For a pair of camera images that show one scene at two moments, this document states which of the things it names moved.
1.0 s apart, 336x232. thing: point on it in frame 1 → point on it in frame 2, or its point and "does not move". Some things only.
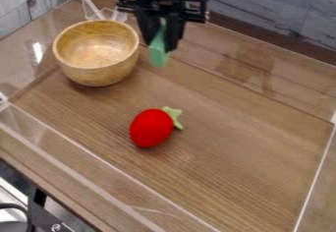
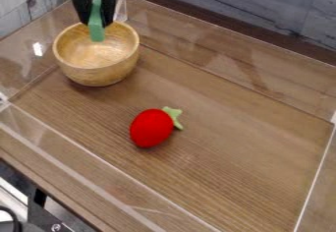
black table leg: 40,197 does not move
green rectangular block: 158,46 → 96,20
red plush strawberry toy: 152,126 does not move
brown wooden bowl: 96,52 does not move
